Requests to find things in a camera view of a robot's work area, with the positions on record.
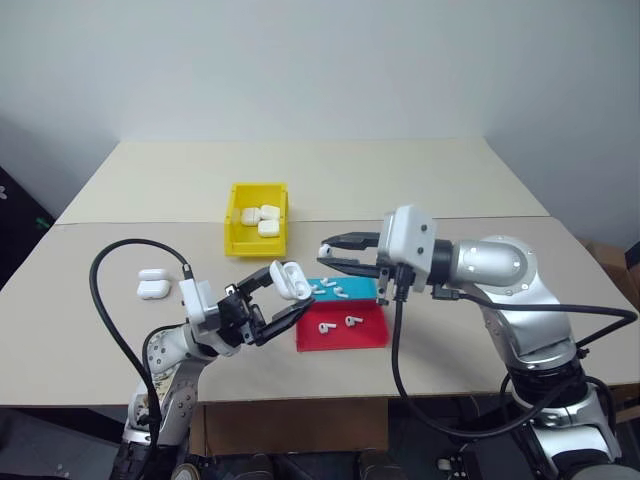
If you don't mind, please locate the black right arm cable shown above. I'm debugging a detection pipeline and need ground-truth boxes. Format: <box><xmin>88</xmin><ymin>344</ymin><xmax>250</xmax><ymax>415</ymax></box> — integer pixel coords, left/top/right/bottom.
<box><xmin>388</xmin><ymin>264</ymin><xmax>640</xmax><ymax>440</ymax></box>

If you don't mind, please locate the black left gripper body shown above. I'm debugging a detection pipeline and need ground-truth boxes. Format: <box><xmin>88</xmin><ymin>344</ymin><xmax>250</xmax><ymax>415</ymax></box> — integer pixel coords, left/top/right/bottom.
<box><xmin>216</xmin><ymin>291</ymin><xmax>267</xmax><ymax>347</ymax></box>

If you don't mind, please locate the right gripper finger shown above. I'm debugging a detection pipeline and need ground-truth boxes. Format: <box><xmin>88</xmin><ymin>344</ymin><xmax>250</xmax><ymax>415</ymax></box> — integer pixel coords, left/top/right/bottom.
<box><xmin>321</xmin><ymin>230</ymin><xmax>384</xmax><ymax>252</ymax></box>
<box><xmin>315</xmin><ymin>255</ymin><xmax>381</xmax><ymax>280</ymax></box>

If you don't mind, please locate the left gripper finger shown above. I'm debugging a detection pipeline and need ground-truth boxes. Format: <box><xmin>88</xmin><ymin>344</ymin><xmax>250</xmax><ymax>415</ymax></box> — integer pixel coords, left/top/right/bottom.
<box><xmin>255</xmin><ymin>299</ymin><xmax>314</xmax><ymax>347</ymax></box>
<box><xmin>234</xmin><ymin>264</ymin><xmax>278</xmax><ymax>302</ymax></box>

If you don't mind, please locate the blue tray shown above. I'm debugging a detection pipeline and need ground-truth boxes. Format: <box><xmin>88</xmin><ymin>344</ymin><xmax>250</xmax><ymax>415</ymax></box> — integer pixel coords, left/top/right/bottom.
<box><xmin>305</xmin><ymin>277</ymin><xmax>379</xmax><ymax>305</ymax></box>

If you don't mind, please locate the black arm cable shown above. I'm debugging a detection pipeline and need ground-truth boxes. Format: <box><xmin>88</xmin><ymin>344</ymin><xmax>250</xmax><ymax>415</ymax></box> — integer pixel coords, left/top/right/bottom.
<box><xmin>88</xmin><ymin>238</ymin><xmax>196</xmax><ymax>451</ymax></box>
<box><xmin>388</xmin><ymin>264</ymin><xmax>640</xmax><ymax>440</ymax></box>

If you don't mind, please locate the brown cardboard box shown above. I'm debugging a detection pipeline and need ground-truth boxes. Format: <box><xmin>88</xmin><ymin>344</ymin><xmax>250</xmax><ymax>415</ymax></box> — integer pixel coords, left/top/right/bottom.
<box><xmin>191</xmin><ymin>398</ymin><xmax>391</xmax><ymax>458</ymax></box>
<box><xmin>581</xmin><ymin>238</ymin><xmax>640</xmax><ymax>302</ymax></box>

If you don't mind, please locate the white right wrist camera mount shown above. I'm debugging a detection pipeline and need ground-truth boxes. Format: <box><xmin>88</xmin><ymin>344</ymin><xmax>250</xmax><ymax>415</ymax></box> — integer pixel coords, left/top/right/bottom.
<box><xmin>376</xmin><ymin>203</ymin><xmax>439</xmax><ymax>294</ymax></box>

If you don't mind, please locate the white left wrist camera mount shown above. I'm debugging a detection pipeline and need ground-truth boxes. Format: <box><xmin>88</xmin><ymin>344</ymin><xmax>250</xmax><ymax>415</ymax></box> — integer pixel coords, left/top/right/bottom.
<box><xmin>178</xmin><ymin>279</ymin><xmax>222</xmax><ymax>327</ymax></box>

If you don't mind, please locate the red tray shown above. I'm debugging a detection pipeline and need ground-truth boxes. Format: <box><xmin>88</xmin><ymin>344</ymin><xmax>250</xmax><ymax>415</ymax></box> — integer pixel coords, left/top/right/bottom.
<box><xmin>295</xmin><ymin>299</ymin><xmax>392</xmax><ymax>354</ymax></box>

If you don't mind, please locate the black board with green marks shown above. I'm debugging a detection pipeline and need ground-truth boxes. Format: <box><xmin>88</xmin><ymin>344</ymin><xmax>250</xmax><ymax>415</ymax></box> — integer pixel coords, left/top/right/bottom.
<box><xmin>0</xmin><ymin>163</ymin><xmax>56</xmax><ymax>292</ymax></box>

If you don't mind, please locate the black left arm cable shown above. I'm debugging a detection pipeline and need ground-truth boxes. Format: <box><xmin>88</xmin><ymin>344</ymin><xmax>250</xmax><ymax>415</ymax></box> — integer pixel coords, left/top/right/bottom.
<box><xmin>88</xmin><ymin>238</ymin><xmax>196</xmax><ymax>451</ymax></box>

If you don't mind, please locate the yellow plastic bin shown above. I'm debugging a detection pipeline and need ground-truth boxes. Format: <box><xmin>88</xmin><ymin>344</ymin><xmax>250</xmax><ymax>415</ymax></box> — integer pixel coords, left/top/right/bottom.
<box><xmin>222</xmin><ymin>182</ymin><xmax>292</xmax><ymax>259</ymax></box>

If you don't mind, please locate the dark rounded shape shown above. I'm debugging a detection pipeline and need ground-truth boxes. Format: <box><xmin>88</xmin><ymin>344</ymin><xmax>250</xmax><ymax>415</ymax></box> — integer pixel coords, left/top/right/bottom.
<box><xmin>238</xmin><ymin>451</ymin><xmax>274</xmax><ymax>480</ymax></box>

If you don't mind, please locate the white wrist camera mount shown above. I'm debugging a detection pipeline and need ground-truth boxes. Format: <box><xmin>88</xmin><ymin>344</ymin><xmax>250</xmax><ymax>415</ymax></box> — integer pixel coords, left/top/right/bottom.
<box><xmin>178</xmin><ymin>279</ymin><xmax>222</xmax><ymax>327</ymax></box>
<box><xmin>376</xmin><ymin>203</ymin><xmax>439</xmax><ymax>294</ymax></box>

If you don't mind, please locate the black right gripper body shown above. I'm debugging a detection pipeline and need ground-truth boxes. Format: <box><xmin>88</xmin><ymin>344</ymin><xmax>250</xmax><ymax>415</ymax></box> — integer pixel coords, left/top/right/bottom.
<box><xmin>375</xmin><ymin>248</ymin><xmax>416</xmax><ymax>308</ymax></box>

